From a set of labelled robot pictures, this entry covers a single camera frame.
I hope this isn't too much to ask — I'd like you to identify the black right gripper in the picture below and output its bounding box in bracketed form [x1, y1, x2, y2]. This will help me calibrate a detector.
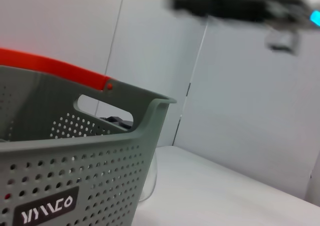
[164, 0, 272, 22]

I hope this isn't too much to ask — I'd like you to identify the grey perforated storage bin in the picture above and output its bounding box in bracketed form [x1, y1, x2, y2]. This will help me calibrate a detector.
[0, 65, 178, 226]

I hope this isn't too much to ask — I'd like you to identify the glass carafe black lid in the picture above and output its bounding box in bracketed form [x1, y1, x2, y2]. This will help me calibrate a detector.
[98, 115, 159, 203]

